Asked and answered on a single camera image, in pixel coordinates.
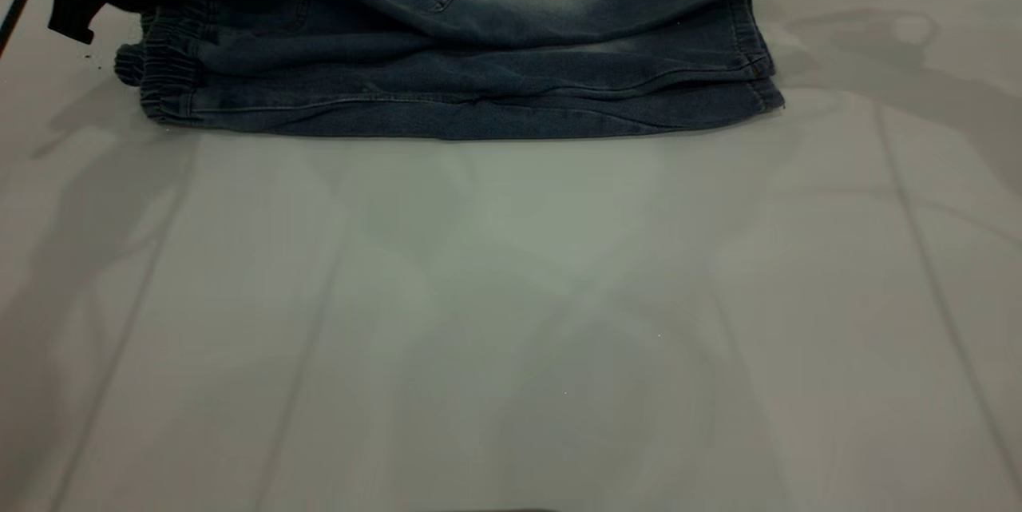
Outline blue denim pants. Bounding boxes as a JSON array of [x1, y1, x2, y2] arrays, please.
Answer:
[[114, 0, 786, 141]]

